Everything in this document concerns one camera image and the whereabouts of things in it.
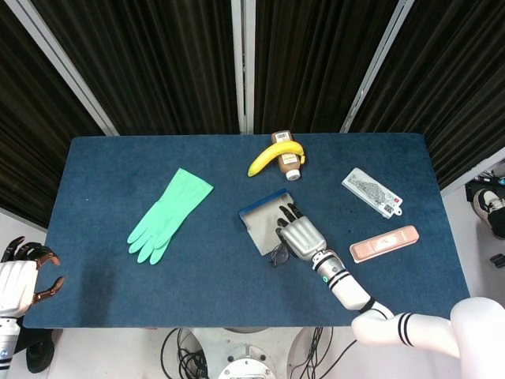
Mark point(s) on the white printed flat package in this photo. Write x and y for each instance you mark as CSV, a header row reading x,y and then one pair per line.
x,y
371,191

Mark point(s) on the white partition frame post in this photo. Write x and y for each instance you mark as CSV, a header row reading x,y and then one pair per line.
x,y
67,67
375,67
243,67

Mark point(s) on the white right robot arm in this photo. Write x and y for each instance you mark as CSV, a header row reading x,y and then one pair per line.
x,y
355,292

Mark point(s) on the brown sauce bottle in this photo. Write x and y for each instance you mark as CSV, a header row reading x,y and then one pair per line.
x,y
289,163

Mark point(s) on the grey blue notebook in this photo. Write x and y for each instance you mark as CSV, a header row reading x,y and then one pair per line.
x,y
260,221

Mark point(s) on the yellow banana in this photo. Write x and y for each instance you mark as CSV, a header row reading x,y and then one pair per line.
x,y
272,154

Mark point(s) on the blue velvet table cloth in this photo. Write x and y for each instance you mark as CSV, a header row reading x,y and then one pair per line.
x,y
118,296

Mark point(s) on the green rubber glove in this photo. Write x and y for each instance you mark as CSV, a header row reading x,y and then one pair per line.
x,y
173,209

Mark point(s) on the black and white sneaker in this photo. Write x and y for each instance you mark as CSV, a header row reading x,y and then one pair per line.
x,y
489,209

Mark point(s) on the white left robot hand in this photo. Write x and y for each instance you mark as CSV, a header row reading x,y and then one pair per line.
x,y
13,284

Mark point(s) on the pink rectangular case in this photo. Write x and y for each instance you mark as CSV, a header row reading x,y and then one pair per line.
x,y
384,242

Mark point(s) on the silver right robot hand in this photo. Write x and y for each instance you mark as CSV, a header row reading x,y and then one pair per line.
x,y
304,237

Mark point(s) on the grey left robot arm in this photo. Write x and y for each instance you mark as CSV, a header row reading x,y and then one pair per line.
x,y
7,343

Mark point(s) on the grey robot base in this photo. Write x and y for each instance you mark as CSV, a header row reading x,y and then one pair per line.
x,y
244,351

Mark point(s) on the dark pleated curtain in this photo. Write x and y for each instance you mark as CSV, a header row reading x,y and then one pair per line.
x,y
27,138
453,79
158,67
315,63

